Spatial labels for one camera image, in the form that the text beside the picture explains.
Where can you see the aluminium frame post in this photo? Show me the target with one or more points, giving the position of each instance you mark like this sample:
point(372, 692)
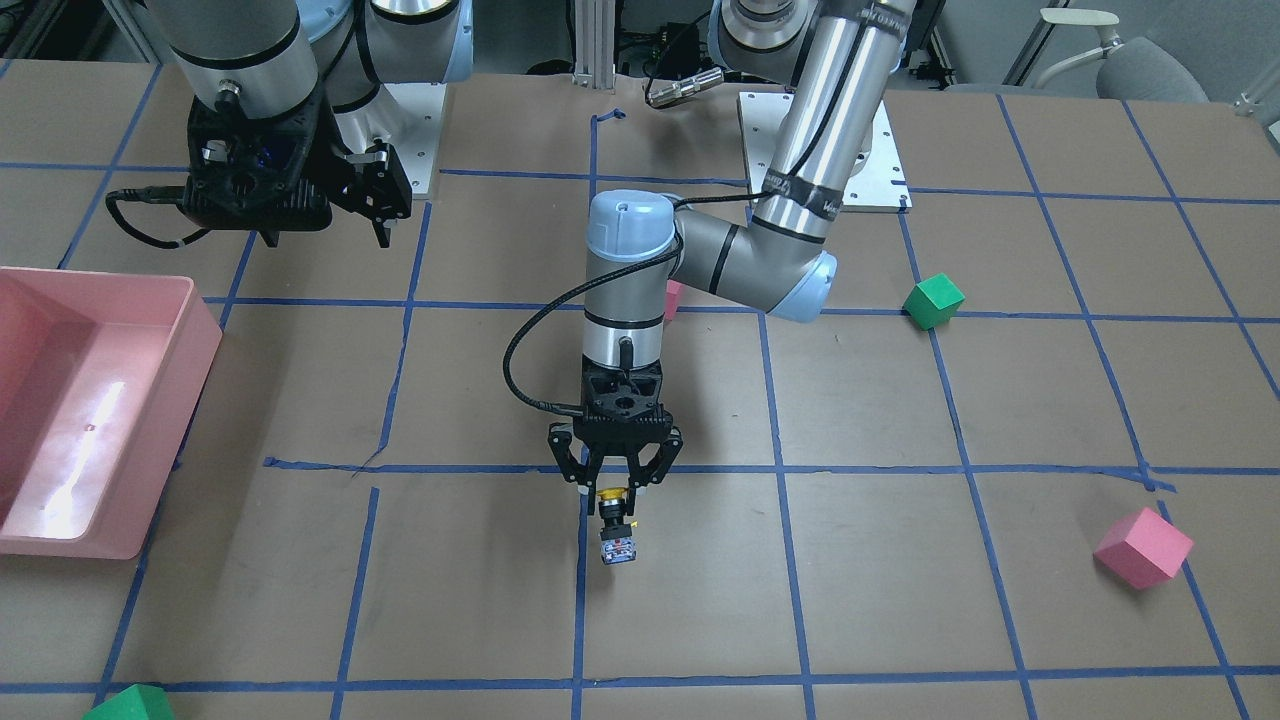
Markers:
point(594, 44)

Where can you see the green cube beside bin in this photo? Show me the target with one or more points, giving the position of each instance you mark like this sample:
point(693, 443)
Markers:
point(136, 702)

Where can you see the green cube near far base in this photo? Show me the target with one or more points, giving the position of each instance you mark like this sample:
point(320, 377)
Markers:
point(933, 301)

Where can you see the metal base plate near bin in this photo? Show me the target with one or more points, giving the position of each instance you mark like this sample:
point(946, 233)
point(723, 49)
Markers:
point(408, 116)

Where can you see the pink plastic bin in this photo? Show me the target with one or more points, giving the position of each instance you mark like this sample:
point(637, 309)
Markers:
point(100, 374)

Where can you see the grey office chair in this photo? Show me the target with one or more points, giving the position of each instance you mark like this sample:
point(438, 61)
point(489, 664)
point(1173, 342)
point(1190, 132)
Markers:
point(1134, 69)

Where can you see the pink cube near robot bases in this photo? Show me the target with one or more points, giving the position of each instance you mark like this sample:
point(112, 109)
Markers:
point(674, 292)

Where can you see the black gripper near bin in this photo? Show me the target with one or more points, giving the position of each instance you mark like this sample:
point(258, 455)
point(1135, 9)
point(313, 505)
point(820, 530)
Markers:
point(333, 150)

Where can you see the silver robot arm near bin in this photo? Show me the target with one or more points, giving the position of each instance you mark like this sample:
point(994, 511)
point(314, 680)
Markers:
point(270, 55)

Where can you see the pink cube far end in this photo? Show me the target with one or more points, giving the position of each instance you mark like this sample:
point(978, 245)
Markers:
point(1144, 549)

